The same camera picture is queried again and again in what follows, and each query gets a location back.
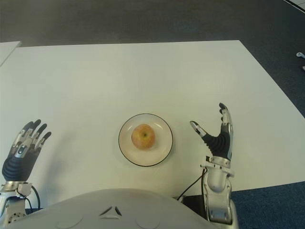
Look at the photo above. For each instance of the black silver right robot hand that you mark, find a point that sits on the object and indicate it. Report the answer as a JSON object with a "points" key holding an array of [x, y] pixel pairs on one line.
{"points": [[219, 145]]}

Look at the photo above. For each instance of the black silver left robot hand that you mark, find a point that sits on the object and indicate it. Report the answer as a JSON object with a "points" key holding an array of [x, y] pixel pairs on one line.
{"points": [[16, 167]]}

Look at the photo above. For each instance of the red yellow apple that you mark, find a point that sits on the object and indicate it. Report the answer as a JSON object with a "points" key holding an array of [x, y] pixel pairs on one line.
{"points": [[143, 136]]}

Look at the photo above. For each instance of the white plate with black rim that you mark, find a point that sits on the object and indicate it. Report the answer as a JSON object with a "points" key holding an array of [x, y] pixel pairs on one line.
{"points": [[128, 152]]}

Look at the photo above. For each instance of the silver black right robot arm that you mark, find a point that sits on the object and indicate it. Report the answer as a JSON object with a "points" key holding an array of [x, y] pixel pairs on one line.
{"points": [[218, 179]]}

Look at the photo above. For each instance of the grey robot torso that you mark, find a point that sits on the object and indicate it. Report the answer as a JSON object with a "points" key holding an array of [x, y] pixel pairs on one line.
{"points": [[119, 200]]}

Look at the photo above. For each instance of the white side table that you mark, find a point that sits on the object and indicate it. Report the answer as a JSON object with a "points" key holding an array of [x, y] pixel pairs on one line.
{"points": [[8, 51]]}

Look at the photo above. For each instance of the small white controller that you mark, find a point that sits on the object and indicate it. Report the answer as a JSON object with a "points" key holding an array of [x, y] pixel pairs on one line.
{"points": [[300, 55]]}

